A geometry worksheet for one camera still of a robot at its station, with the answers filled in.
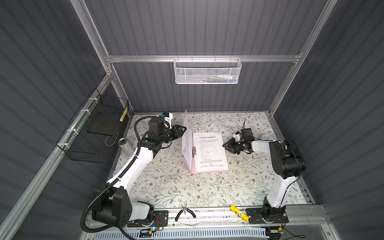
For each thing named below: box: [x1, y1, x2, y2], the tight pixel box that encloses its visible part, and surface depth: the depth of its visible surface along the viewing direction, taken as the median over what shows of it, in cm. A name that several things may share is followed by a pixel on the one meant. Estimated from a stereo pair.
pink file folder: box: [181, 109, 230, 174], surface depth 91 cm
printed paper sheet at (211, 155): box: [193, 131, 229, 172], surface depth 100 cm
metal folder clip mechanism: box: [192, 144, 197, 158], surface depth 99 cm
